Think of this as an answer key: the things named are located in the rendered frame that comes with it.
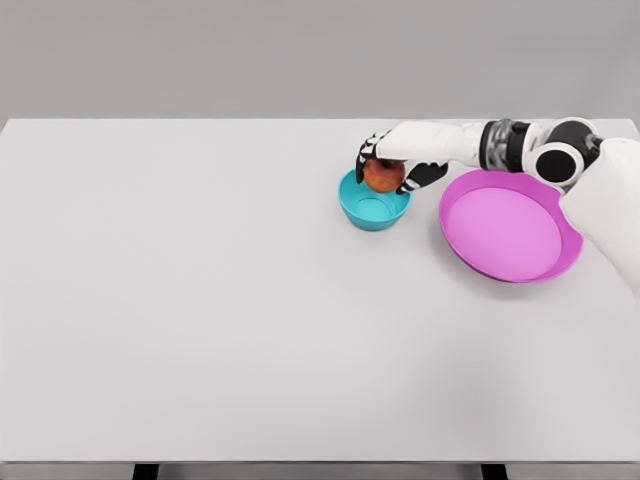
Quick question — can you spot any blue bowl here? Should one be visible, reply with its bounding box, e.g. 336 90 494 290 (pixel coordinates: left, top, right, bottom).
337 168 413 232

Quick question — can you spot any pink plate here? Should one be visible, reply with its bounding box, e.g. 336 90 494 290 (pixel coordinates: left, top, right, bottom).
438 168 585 284

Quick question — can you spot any red apple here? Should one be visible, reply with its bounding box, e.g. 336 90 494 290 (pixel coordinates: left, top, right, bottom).
363 158 406 194

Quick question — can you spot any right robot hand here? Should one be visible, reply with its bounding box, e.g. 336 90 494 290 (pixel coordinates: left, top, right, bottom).
355 121 452 196

